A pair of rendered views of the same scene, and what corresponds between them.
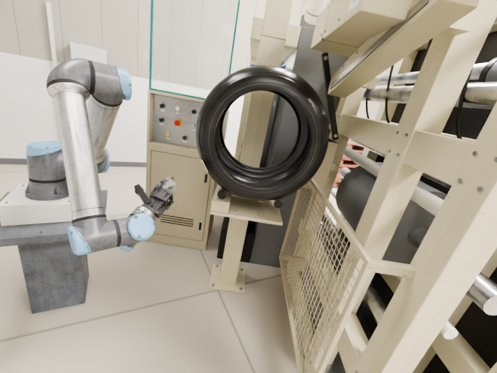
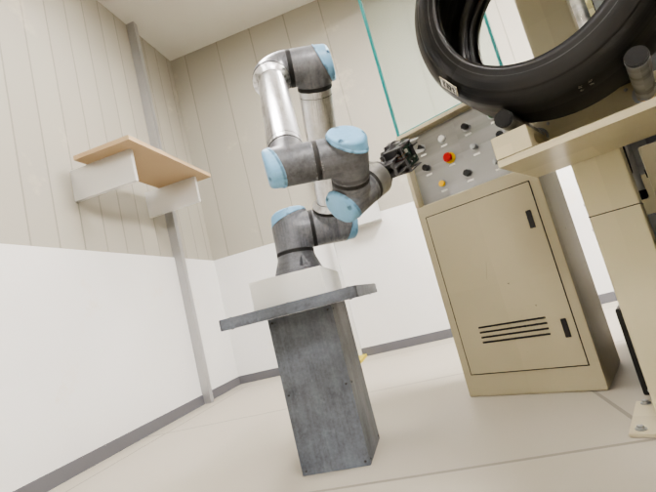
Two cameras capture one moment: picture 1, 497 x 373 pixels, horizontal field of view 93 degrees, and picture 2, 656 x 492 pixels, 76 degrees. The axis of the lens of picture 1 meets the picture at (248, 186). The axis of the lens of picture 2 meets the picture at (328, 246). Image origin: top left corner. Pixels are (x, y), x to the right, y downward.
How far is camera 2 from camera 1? 84 cm
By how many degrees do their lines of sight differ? 51
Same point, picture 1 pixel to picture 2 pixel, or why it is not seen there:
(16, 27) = not seen: hidden behind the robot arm
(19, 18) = (294, 199)
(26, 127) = not seen: hidden behind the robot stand
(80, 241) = (269, 153)
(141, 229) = (344, 135)
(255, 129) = (551, 37)
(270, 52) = not seen: outside the picture
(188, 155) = (482, 193)
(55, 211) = (302, 280)
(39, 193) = (285, 266)
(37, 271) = (298, 389)
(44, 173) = (287, 240)
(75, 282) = (348, 413)
